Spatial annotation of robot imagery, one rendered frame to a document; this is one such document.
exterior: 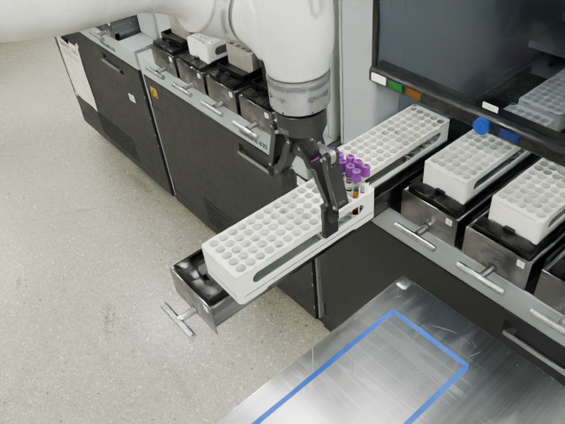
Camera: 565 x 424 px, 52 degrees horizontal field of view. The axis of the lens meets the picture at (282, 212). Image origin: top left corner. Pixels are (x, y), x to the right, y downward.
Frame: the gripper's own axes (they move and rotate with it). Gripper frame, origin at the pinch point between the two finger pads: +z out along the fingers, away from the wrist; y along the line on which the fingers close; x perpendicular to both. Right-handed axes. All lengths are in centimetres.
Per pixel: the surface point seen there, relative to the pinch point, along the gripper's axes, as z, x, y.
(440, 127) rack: 5.2, 40.4, -4.5
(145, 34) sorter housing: 18, 32, -125
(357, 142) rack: 4.9, 24.3, -12.8
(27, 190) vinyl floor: 91, -19, -181
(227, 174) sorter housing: 44, 24, -70
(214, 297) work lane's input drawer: 9.8, -19.2, -2.8
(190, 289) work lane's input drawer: 10.9, -21.1, -8.1
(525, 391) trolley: 9.5, 2.9, 41.3
